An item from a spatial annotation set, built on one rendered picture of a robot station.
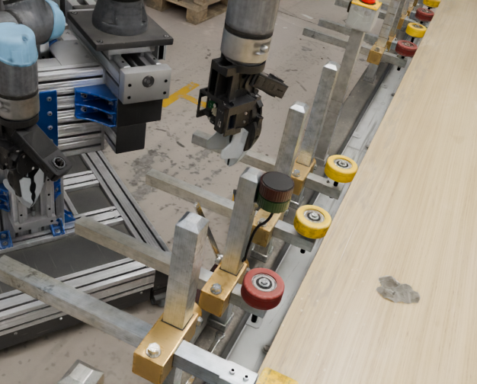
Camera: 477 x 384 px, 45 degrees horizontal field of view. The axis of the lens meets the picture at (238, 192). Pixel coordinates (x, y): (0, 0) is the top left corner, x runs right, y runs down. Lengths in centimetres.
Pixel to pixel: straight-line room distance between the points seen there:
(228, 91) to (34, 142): 38
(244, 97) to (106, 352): 134
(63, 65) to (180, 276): 94
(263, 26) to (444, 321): 65
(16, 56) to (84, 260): 118
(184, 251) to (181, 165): 214
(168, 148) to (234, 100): 214
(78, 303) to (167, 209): 172
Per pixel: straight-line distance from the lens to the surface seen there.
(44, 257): 210
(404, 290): 117
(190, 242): 78
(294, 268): 156
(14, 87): 104
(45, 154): 109
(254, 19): 86
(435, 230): 139
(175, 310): 88
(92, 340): 212
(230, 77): 91
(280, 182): 100
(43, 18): 118
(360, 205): 137
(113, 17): 162
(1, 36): 102
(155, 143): 307
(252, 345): 136
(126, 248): 119
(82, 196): 235
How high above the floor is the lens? 168
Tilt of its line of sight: 37 degrees down
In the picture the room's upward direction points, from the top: 12 degrees clockwise
